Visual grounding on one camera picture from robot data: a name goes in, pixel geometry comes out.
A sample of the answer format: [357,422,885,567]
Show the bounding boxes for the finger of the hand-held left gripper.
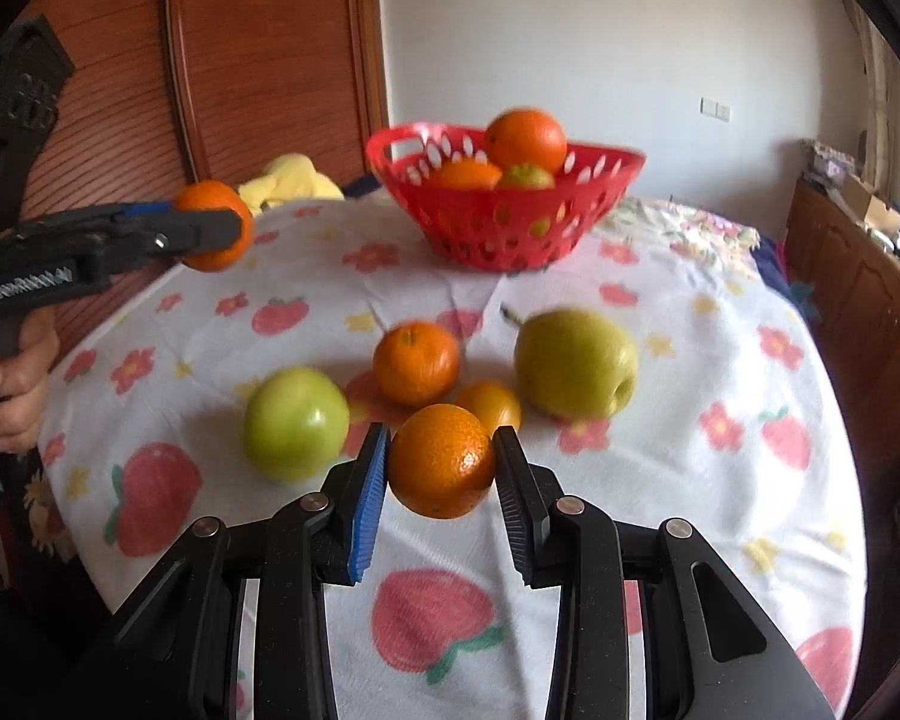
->
[109,200,185,220]
[82,208,245,262]

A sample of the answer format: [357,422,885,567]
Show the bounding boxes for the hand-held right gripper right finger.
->
[493,426,833,720]

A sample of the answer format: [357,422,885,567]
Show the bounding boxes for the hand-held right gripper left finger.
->
[82,422,389,720]

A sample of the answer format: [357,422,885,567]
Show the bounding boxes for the small mandarin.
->
[373,321,461,406]
[387,403,497,520]
[174,180,254,273]

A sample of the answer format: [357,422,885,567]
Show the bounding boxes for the large orange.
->
[484,109,569,175]
[424,157,503,191]

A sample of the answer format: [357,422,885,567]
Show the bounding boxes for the red perforated plastic basket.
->
[365,122,647,272]

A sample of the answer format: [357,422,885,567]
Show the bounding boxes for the person's left hand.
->
[0,311,62,456]

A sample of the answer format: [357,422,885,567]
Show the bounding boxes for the tiny mandarin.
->
[454,380,523,436]

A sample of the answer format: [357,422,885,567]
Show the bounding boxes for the green apple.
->
[242,367,351,482]

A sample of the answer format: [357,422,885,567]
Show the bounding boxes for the yellow plush toy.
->
[236,154,346,212]

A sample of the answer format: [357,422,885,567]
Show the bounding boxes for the strawberry print white tablecloth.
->
[37,191,871,720]

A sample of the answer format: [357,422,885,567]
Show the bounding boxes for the brown wooden wardrobe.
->
[15,0,391,316]

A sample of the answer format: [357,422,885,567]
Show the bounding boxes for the dark floral cloth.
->
[0,465,83,567]

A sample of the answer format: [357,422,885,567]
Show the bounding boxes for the floral bed blanket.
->
[622,195,762,256]

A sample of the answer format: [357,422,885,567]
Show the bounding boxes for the dark blue cloth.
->
[754,236,818,323]

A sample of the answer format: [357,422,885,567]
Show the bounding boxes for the long wooden cabinet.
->
[784,176,900,466]

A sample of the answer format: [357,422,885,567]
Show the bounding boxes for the pile of folded packets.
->
[801,136,860,188]

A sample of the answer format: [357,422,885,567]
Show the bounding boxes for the open cardboard box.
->
[840,172,900,237]

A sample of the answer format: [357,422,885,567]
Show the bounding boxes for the patterned curtain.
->
[844,4,900,188]

